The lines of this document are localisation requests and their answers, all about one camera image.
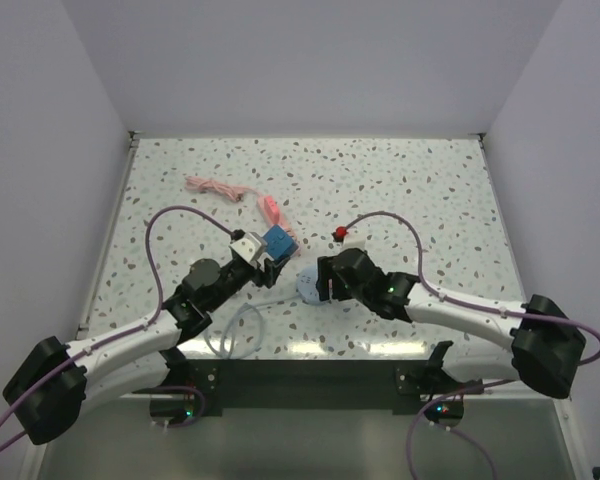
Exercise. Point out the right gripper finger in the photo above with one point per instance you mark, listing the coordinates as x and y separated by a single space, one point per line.
324 277
344 292

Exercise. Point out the pink brown plug adapter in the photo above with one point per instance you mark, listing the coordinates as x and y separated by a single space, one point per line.
293 240

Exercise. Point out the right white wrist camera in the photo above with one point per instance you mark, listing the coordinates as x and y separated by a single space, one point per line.
348 238

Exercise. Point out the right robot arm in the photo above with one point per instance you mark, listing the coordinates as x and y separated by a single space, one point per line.
532 342

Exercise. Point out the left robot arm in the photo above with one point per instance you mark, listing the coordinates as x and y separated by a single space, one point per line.
48 390

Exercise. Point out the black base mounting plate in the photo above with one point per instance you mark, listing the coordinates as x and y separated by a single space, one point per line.
399 386

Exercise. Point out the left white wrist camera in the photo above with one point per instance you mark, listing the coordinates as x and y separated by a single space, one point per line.
250 247

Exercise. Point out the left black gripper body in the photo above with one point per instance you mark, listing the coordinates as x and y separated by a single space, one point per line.
234 277

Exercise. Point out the blue cube socket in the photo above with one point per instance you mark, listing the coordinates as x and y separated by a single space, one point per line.
277 244

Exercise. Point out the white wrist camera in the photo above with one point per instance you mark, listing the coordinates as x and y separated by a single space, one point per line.
348 238
250 247

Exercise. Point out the blue round socket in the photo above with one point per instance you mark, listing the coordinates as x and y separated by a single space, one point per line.
306 286

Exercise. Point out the pink power strip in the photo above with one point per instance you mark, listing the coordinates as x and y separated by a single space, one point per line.
267 207

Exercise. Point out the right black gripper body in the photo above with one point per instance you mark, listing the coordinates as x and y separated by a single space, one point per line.
362 298

